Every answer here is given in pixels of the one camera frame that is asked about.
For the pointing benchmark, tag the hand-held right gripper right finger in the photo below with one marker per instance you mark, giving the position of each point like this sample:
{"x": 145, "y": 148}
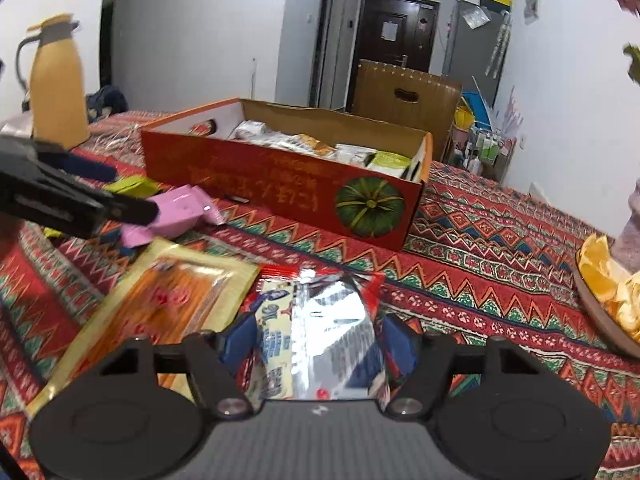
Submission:
{"x": 402, "y": 345}

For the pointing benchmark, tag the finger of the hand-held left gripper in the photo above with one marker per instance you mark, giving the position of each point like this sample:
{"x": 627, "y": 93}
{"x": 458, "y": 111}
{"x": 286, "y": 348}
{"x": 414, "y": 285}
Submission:
{"x": 135, "y": 208}
{"x": 90, "y": 166}

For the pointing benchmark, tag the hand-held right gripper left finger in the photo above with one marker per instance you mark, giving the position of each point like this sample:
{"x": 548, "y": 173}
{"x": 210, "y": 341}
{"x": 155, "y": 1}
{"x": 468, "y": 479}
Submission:
{"x": 234, "y": 345}

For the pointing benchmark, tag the pink snack packet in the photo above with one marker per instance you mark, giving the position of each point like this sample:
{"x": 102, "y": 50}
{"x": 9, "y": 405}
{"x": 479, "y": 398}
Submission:
{"x": 182, "y": 207}

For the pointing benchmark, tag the silver red snack packet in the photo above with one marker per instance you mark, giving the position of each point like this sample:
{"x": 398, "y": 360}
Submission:
{"x": 330, "y": 320}

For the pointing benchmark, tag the white grey snack packet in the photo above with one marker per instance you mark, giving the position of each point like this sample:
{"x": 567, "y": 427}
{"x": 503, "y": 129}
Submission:
{"x": 250, "y": 130}

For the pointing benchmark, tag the orange cardboard box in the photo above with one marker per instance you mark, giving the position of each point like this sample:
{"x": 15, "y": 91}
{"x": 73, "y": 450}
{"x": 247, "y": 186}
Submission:
{"x": 280, "y": 180}

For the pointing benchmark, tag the white snack packet orange picture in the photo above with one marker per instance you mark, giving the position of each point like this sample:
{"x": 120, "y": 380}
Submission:
{"x": 307, "y": 145}

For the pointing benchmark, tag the light green snack packet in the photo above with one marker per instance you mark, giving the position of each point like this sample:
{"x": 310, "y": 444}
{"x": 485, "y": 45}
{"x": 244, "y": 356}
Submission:
{"x": 390, "y": 161}

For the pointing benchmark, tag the plain white snack packet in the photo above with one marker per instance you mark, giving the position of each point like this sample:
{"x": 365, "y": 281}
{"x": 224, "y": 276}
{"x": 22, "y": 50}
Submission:
{"x": 355, "y": 154}

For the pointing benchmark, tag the dark backpack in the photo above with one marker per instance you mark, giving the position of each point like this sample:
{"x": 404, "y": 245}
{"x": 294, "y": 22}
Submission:
{"x": 105, "y": 102}

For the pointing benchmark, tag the yellow thermos jug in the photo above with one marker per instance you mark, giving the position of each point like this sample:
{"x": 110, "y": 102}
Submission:
{"x": 55, "y": 90}

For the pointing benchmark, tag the yellow orange snack packet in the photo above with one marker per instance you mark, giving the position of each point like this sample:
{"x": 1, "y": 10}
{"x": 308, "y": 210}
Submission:
{"x": 150, "y": 305}

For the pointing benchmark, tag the white flat board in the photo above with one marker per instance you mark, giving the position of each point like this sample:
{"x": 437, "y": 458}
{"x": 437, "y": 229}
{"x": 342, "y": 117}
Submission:
{"x": 539, "y": 192}

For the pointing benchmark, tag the storage rack with bottles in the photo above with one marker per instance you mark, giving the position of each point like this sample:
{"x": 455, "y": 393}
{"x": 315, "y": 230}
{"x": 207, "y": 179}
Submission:
{"x": 480, "y": 150}

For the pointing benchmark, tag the yellow bucket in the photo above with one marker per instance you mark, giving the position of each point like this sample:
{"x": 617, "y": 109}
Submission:
{"x": 462, "y": 120}

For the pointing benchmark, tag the brown cardboard carton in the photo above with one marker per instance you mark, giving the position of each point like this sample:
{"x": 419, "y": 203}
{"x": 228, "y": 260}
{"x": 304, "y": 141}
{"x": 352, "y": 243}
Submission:
{"x": 380, "y": 110}

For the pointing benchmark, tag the blue plastic board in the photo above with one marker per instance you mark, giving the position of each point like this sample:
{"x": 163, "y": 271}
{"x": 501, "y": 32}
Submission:
{"x": 477, "y": 105}

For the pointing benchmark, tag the pink ceramic vase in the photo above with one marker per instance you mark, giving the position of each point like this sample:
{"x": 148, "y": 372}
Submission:
{"x": 631, "y": 240}

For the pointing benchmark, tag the dark entrance door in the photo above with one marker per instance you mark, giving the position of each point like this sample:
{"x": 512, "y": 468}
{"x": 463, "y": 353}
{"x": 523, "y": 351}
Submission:
{"x": 375, "y": 45}

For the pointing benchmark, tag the grey refrigerator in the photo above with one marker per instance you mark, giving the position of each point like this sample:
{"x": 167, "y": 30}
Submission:
{"x": 470, "y": 60}

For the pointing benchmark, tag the paper notice on door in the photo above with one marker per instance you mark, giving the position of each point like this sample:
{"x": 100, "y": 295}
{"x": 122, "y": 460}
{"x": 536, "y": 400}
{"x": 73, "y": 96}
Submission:
{"x": 390, "y": 30}

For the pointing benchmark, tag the folded hanging umbrella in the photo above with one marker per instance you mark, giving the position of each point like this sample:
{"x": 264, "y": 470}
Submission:
{"x": 500, "y": 45}

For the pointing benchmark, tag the paper sheet on refrigerator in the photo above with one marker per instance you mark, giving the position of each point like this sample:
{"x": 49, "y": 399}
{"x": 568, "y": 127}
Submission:
{"x": 475, "y": 16}

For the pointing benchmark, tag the purple flower wall sticker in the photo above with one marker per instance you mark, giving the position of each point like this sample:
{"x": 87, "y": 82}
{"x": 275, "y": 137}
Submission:
{"x": 511, "y": 110}

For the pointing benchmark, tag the framed wall picture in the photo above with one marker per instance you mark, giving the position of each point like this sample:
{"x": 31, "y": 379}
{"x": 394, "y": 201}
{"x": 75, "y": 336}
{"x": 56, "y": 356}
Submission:
{"x": 531, "y": 2}

